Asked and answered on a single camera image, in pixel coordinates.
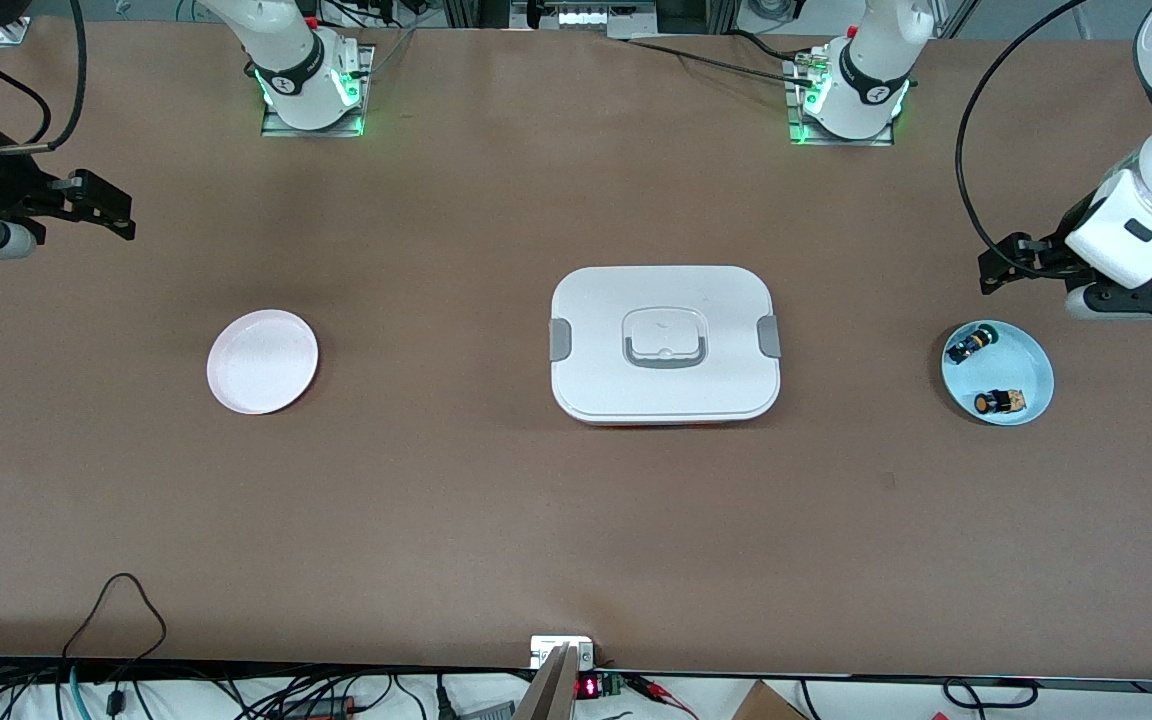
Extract light blue round plate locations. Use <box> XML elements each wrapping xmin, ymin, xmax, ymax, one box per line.
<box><xmin>941</xmin><ymin>320</ymin><xmax>1055</xmax><ymax>427</ymax></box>

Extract pink round plate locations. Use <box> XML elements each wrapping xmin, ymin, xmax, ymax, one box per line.
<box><xmin>206</xmin><ymin>309</ymin><xmax>320</xmax><ymax>416</ymax></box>

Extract white lidded lunch box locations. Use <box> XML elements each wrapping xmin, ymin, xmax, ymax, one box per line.
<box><xmin>548</xmin><ymin>265</ymin><xmax>783</xmax><ymax>427</ymax></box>

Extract brown cardboard piece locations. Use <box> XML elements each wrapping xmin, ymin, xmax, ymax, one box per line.
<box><xmin>731</xmin><ymin>680</ymin><xmax>809</xmax><ymax>720</ymax></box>

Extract red clip leads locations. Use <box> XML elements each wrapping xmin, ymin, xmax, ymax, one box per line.
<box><xmin>626</xmin><ymin>674</ymin><xmax>699</xmax><ymax>717</ymax></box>

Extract black power adapter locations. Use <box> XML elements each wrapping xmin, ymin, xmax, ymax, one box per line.
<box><xmin>281</xmin><ymin>695</ymin><xmax>357</xmax><ymax>720</ymax></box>

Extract small white mounting block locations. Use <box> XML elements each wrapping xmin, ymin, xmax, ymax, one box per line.
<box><xmin>530</xmin><ymin>636</ymin><xmax>595</xmax><ymax>669</ymax></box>

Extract grey metal pole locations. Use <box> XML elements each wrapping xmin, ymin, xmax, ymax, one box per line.
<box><xmin>514</xmin><ymin>645</ymin><xmax>579</xmax><ymax>720</ymax></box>

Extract green push-button switch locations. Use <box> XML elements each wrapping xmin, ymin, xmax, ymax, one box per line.
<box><xmin>946</xmin><ymin>324</ymin><xmax>999</xmax><ymax>365</ymax></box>

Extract black cable on table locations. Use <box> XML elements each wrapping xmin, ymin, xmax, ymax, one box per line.
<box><xmin>626</xmin><ymin>38</ymin><xmax>817</xmax><ymax>86</ymax></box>

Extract looped thin black cable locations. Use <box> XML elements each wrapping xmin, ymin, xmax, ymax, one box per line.
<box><xmin>61</xmin><ymin>573</ymin><xmax>168</xmax><ymax>666</ymax></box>

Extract coiled black cable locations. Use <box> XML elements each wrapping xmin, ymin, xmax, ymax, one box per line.
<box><xmin>941</xmin><ymin>678</ymin><xmax>1039</xmax><ymax>713</ymax></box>

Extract aluminium frame structure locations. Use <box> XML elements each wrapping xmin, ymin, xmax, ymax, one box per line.
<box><xmin>441</xmin><ymin>0</ymin><xmax>737</xmax><ymax>41</ymax></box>

